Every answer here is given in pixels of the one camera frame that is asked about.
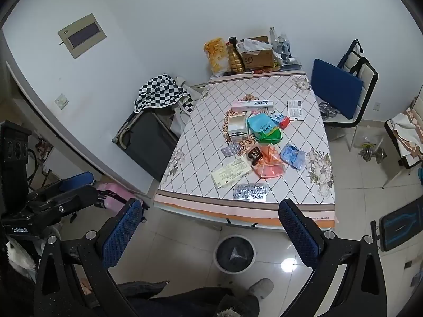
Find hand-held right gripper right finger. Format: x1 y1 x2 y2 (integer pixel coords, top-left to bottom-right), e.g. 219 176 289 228
278 199 388 317

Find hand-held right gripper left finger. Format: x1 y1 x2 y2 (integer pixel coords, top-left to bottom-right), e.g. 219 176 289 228
33 198 144 317

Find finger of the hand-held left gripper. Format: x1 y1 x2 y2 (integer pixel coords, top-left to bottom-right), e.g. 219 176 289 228
30 171 95 202
49 185 109 220

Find large silver blister sheet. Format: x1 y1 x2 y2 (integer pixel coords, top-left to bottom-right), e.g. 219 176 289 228
233 183 268 202

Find white round trash bin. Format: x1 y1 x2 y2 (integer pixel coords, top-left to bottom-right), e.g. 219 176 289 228
214 236 257 274

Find small pill blister pack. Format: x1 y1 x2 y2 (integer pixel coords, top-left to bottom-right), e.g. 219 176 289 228
221 142 243 158

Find blue green rice bag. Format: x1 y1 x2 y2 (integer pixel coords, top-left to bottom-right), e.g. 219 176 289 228
246 113 282 144

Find blue orange medicine box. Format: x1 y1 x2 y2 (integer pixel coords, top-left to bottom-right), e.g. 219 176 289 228
268 110 291 129

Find pink suitcase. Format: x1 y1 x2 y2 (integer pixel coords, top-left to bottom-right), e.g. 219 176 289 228
94 181 144 212

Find grey fluffy slipper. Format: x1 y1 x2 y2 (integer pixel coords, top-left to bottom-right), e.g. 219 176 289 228
248 278 274 299

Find orange plastic bag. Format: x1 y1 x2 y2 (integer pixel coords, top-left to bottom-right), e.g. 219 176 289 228
251 145 287 179

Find blue plastic packet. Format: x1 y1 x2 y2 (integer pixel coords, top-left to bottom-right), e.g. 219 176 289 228
280 143 306 170

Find dark snack packet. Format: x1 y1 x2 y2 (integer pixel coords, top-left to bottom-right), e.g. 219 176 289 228
247 148 264 166

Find yellow flattened paper box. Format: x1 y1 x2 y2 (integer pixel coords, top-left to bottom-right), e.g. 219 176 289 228
212 158 252 189

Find person's dark fleece pants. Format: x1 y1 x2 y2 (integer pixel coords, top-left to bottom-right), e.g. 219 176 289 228
112 281 261 317

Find black blue exercise board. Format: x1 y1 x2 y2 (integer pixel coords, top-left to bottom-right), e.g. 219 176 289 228
378 195 423 252

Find metal dumbbell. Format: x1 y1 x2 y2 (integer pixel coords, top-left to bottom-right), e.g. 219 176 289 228
360 143 387 162

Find diamond pattern floral tablecloth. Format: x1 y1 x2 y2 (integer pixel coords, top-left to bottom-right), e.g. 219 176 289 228
154 73 338 232

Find black white checkered cloth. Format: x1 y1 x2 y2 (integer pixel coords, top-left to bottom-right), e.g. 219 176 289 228
134 75 195 113

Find white medicine box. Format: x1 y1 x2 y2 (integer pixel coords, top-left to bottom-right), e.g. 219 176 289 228
227 113 251 141

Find white paper leaflet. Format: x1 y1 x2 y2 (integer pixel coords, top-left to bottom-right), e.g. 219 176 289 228
287 100 305 121

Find pink toothpaste box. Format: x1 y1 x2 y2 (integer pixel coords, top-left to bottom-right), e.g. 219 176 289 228
231 100 275 113

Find beige electrical panel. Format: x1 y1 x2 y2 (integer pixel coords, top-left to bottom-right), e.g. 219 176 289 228
58 13 108 59

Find chair with draped cloth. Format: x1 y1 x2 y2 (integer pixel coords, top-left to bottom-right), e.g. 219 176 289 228
385 97 423 189

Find blue cushion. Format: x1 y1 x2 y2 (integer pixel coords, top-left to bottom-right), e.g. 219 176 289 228
311 59 364 119

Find brown cardboard box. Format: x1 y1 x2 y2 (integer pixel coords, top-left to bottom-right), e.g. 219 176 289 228
241 36 275 70

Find yellow snack bag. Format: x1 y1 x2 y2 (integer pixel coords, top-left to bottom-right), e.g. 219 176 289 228
203 38 229 76

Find clear plastic bottle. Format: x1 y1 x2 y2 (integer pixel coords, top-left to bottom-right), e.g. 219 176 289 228
278 35 292 63

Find gold bottle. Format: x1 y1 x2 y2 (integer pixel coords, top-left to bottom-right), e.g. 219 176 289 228
226 36 245 73

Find white plastic bag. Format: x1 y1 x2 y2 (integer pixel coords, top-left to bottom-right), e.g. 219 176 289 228
243 39 273 53

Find white chair with black frame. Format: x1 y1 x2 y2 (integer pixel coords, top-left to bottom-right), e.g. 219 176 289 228
322 40 379 152

